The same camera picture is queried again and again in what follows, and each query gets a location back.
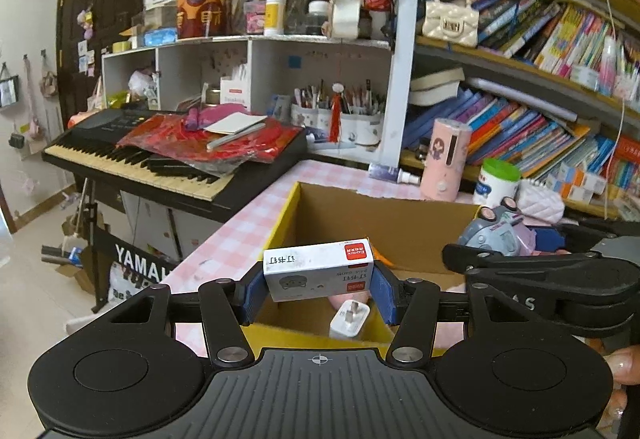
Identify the red cloth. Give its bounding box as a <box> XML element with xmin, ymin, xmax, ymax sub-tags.
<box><xmin>117</xmin><ymin>112</ymin><xmax>301</xmax><ymax>165</ymax></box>

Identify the white cable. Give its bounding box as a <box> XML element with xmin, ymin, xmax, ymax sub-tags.
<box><xmin>600</xmin><ymin>0</ymin><xmax>630</xmax><ymax>217</ymax></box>

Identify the grey blue toy camera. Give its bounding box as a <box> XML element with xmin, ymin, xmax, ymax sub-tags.
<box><xmin>457</xmin><ymin>196</ymin><xmax>539</xmax><ymax>261</ymax></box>

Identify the cream quilted pearl-handle handbag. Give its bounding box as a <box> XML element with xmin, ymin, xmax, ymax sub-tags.
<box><xmin>422</xmin><ymin>0</ymin><xmax>480</xmax><ymax>49</ymax></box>

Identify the red tassel charm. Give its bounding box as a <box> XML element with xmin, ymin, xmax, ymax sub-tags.
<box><xmin>329</xmin><ymin>84</ymin><xmax>346</xmax><ymax>144</ymax></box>

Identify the pink door charm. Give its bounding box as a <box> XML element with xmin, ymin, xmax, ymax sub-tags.
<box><xmin>77</xmin><ymin>6</ymin><xmax>96</xmax><ymax>39</ymax></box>

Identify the fortune god figure box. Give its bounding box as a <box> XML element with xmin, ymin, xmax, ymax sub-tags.
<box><xmin>176</xmin><ymin>0</ymin><xmax>232</xmax><ymax>39</ymax></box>

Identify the pink cylindrical humidifier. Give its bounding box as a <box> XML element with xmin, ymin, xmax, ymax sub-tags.
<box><xmin>420</xmin><ymin>118</ymin><xmax>472</xmax><ymax>203</ymax></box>

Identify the grey hanging tote bag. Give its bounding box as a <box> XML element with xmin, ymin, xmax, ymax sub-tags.
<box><xmin>0</xmin><ymin>62</ymin><xmax>21</xmax><ymax>108</ymax></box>

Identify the blue packet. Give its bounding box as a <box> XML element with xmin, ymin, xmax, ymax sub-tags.
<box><xmin>145</xmin><ymin>26</ymin><xmax>179</xmax><ymax>45</ymax></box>

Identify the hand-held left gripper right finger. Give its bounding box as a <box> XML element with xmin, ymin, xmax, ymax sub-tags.
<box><xmin>372</xmin><ymin>261</ymin><xmax>576</xmax><ymax>367</ymax></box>

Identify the white cream tube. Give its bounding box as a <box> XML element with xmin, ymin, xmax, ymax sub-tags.
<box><xmin>369</xmin><ymin>163</ymin><xmax>421</xmax><ymax>185</ymax></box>

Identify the stack of orange white boxes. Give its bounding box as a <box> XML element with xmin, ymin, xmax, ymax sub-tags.
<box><xmin>545</xmin><ymin>166</ymin><xmax>609</xmax><ymax>203</ymax></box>

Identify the crumpled plastic bag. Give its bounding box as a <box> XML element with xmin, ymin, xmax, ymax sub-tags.
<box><xmin>129</xmin><ymin>69</ymin><xmax>161</xmax><ymax>98</ymax></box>

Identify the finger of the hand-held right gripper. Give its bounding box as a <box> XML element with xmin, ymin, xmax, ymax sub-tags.
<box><xmin>535</xmin><ymin>218</ymin><xmax>640</xmax><ymax>254</ymax></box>
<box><xmin>442</xmin><ymin>243</ymin><xmax>619</xmax><ymax>282</ymax></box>

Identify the white charger plug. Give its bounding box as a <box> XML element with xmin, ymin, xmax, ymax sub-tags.
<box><xmin>329</xmin><ymin>299</ymin><xmax>372</xmax><ymax>343</ymax></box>

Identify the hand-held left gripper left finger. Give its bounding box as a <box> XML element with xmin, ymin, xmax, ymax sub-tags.
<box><xmin>70</xmin><ymin>263</ymin><xmax>267</xmax><ymax>368</ymax></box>

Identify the white notebook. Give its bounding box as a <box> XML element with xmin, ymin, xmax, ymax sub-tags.
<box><xmin>205</xmin><ymin>113</ymin><xmax>269</xmax><ymax>150</ymax></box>

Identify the white cubby shelf unit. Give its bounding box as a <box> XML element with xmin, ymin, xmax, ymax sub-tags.
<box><xmin>101</xmin><ymin>35</ymin><xmax>396</xmax><ymax>151</ymax></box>

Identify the yellow cardboard box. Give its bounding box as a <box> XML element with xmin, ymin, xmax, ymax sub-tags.
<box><xmin>240</xmin><ymin>182</ymin><xmax>483</xmax><ymax>358</ymax></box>

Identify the black keyboard stand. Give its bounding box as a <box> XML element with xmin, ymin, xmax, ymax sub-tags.
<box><xmin>75</xmin><ymin>174</ymin><xmax>174</xmax><ymax>316</ymax></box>

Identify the white paper bag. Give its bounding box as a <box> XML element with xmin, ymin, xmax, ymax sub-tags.
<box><xmin>330</xmin><ymin>0</ymin><xmax>369</xmax><ymax>40</ymax></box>

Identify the small white red-label box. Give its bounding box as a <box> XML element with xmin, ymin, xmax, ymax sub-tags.
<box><xmin>262</xmin><ymin>236</ymin><xmax>377</xmax><ymax>303</ymax></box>

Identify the white pen holder with pens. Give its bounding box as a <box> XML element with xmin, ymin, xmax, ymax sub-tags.
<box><xmin>291</xmin><ymin>79</ymin><xmax>386</xmax><ymax>146</ymax></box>

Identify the small pink box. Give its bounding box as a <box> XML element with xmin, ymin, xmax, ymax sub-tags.
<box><xmin>243</xmin><ymin>2</ymin><xmax>267</xmax><ymax>33</ymax></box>

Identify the white cabinet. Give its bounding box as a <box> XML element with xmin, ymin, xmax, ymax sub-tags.
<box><xmin>120</xmin><ymin>192</ymin><xmax>227</xmax><ymax>261</ymax></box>

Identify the red boxed book set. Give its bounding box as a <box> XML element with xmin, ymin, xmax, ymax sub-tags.
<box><xmin>607</xmin><ymin>136</ymin><xmax>640</xmax><ymax>206</ymax></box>

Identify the wooden bookshelf white frame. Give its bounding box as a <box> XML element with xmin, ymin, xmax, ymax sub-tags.
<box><xmin>380</xmin><ymin>0</ymin><xmax>640</xmax><ymax>221</ymax></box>

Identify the white box red label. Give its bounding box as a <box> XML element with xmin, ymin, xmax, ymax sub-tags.
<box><xmin>220</xmin><ymin>75</ymin><xmax>251</xmax><ymax>113</ymax></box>

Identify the white printed plastic bag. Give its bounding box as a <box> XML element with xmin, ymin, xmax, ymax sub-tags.
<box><xmin>109</xmin><ymin>264</ymin><xmax>152</xmax><ymax>306</ymax></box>

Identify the white jar green lid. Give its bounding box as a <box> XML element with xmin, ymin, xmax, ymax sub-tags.
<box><xmin>472</xmin><ymin>158</ymin><xmax>522</xmax><ymax>211</ymax></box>

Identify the thick paperback book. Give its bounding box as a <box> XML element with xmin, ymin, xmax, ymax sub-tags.
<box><xmin>410</xmin><ymin>86</ymin><xmax>461</xmax><ymax>108</ymax></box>
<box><xmin>411</xmin><ymin>68</ymin><xmax>466</xmax><ymax>93</ymax></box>

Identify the white quilted pouch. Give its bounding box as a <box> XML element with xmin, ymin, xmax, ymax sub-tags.
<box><xmin>515</xmin><ymin>179</ymin><xmax>566</xmax><ymax>224</ymax></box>

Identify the white bottle yellow label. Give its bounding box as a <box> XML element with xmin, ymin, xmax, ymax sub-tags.
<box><xmin>264</xmin><ymin>0</ymin><xmax>288</xmax><ymax>36</ymax></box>

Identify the black electronic keyboard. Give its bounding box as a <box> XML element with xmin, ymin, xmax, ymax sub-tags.
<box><xmin>42</xmin><ymin>108</ymin><xmax>309</xmax><ymax>223</ymax></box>

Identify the pink chick plush toy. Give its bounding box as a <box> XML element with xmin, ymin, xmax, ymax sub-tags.
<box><xmin>327</xmin><ymin>246</ymin><xmax>396</xmax><ymax>318</ymax></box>

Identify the white light bar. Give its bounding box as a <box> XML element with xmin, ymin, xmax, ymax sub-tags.
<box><xmin>465</xmin><ymin>78</ymin><xmax>579</xmax><ymax>123</ymax></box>

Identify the person's right hand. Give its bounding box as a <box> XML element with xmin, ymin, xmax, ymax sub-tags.
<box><xmin>602</xmin><ymin>344</ymin><xmax>640</xmax><ymax>425</ymax></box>

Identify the row of colourful books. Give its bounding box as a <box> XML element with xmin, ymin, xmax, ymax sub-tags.
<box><xmin>470</xmin><ymin>0</ymin><xmax>640</xmax><ymax>101</ymax></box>
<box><xmin>402</xmin><ymin>89</ymin><xmax>618</xmax><ymax>201</ymax></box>

